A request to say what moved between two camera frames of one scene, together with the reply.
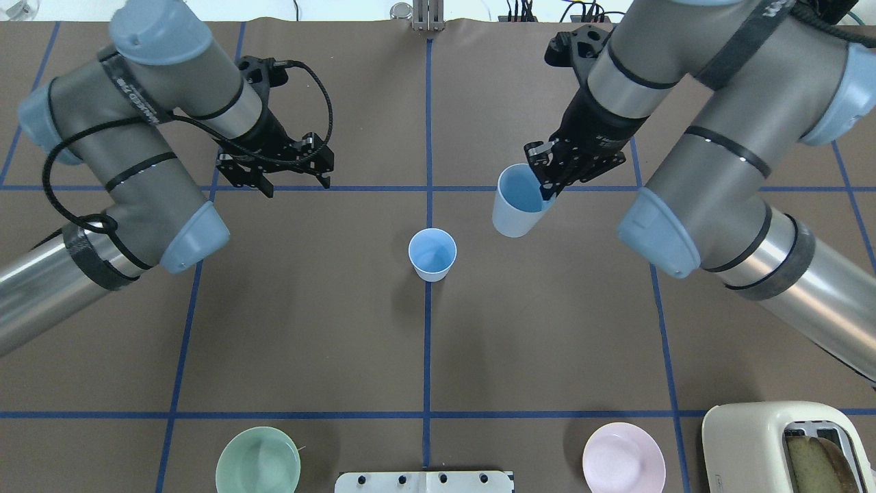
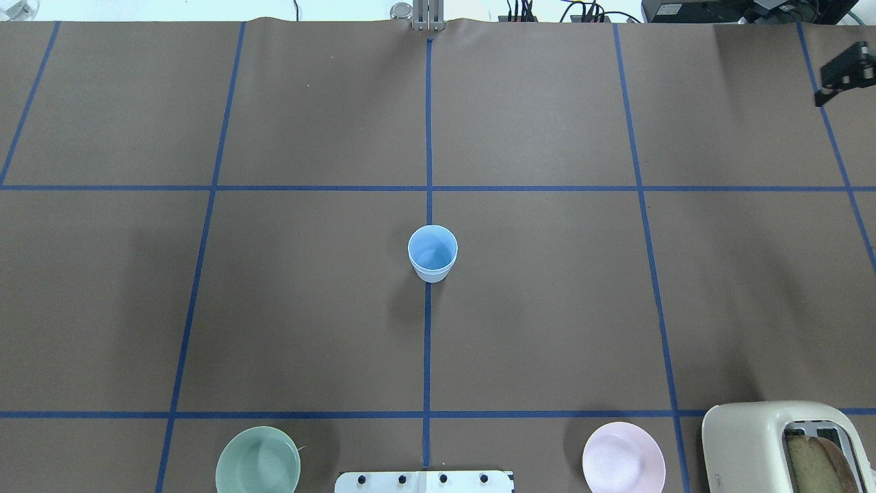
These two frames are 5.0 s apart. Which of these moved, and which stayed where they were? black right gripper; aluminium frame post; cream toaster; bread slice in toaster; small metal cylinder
Moved: black right gripper
Stayed: aluminium frame post; bread slice in toaster; small metal cylinder; cream toaster
